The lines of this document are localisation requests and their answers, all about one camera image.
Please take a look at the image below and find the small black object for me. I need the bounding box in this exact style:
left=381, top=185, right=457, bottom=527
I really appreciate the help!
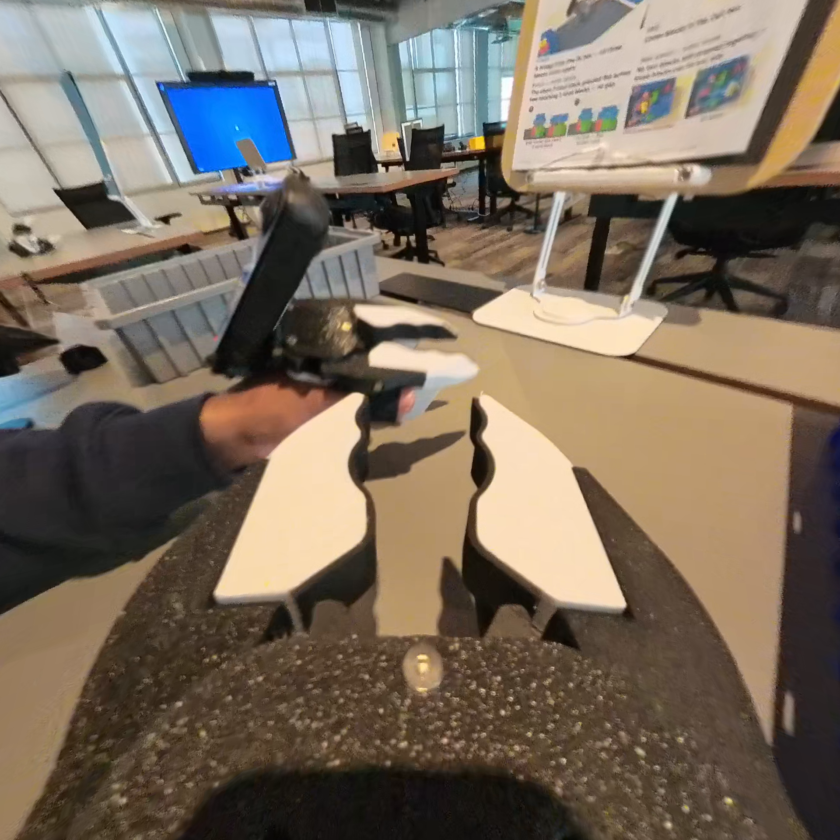
left=59, top=344, right=109, bottom=376

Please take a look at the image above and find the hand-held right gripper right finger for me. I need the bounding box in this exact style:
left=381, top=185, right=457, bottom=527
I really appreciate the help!
left=462, top=392, right=628, bottom=616

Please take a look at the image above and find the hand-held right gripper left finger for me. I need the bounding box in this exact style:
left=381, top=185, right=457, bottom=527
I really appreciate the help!
left=213, top=392, right=378, bottom=606

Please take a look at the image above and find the white board stand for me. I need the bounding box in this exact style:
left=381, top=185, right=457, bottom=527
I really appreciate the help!
left=471, top=164, right=714, bottom=358

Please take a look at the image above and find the instruction sheet on white stand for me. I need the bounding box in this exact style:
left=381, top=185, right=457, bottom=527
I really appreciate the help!
left=500, top=0, right=840, bottom=196

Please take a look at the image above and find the large blue screen monitor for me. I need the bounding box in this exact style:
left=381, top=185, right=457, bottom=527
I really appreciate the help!
left=156, top=79, right=298, bottom=177

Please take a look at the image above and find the person's left hand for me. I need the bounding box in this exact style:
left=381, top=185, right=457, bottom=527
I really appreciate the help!
left=199, top=379, right=418, bottom=475

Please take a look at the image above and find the wooden office desk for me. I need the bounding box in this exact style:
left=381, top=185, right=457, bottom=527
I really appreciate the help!
left=189, top=167, right=462, bottom=263

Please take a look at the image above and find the grey plastic bin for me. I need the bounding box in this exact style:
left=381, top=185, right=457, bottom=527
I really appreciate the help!
left=84, top=226, right=383, bottom=387

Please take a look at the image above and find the person's left forearm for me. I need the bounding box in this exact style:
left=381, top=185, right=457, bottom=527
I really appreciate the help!
left=0, top=394, right=227, bottom=614

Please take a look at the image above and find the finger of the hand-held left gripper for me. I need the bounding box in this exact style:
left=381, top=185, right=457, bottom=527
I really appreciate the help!
left=353, top=304, right=459, bottom=345
left=366, top=343, right=481, bottom=422

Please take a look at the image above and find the blue plastic bin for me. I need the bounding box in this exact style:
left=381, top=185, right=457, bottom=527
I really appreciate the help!
left=773, top=403, right=840, bottom=840

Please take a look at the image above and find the black flat mat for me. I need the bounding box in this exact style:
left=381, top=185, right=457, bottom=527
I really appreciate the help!
left=379, top=272, right=508, bottom=315

